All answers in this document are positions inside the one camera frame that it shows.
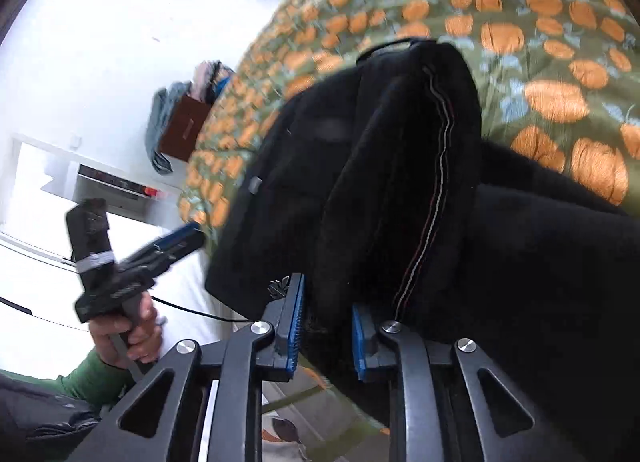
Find white shelf unit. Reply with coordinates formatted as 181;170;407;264
12;137;166;223

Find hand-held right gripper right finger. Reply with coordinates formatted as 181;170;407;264
351;303;586;462

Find person's left hand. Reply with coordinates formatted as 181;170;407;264
90;292;166;368

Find orange green printed blanket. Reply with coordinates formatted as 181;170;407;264
177;0;640;443

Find person's left forearm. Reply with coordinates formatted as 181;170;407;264
0;347;133;413

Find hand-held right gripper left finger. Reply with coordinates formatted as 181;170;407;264
67;272;307;462

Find black pants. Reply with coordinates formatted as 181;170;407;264
205;39;640;462

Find black cable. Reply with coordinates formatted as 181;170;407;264
0;294;241;323

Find pile of clothes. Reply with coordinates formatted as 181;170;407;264
192;59;236;104

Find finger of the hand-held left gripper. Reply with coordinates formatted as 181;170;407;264
150;222;201;250
120;229;207;273

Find dark clothing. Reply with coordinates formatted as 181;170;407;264
0;372;106;462

